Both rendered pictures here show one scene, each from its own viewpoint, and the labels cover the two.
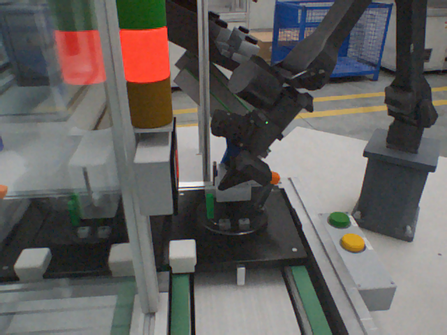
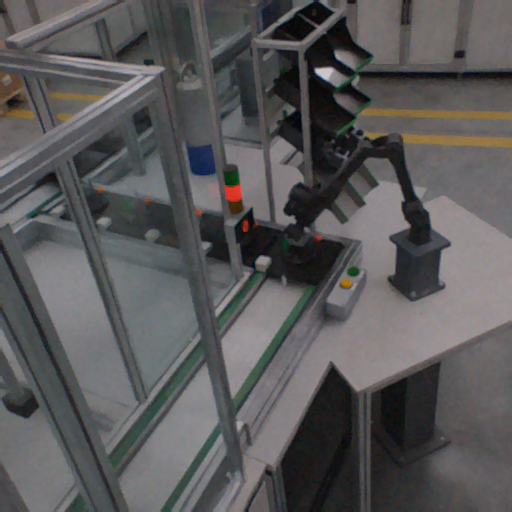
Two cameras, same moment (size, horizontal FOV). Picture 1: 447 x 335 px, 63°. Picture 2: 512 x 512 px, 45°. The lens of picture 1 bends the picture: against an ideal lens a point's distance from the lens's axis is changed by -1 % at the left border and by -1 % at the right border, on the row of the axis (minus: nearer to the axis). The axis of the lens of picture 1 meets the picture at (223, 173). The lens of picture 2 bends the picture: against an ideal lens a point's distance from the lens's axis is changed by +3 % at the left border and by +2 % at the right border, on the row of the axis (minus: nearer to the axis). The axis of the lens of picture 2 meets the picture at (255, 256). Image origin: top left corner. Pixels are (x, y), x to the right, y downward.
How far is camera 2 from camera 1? 1.59 m
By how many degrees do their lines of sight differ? 32
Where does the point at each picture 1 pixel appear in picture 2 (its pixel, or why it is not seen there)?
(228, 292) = (278, 287)
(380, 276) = (341, 300)
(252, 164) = (289, 230)
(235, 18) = not seen: outside the picture
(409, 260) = (397, 309)
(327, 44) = (334, 182)
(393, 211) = (405, 279)
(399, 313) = (358, 327)
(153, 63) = (232, 196)
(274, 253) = (302, 275)
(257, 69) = (296, 190)
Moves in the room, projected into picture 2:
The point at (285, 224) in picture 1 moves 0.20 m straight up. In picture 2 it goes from (321, 264) to (319, 218)
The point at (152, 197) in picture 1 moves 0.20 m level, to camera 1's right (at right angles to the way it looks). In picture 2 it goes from (229, 236) to (282, 252)
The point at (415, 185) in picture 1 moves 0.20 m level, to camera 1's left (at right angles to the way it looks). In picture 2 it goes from (412, 266) to (358, 250)
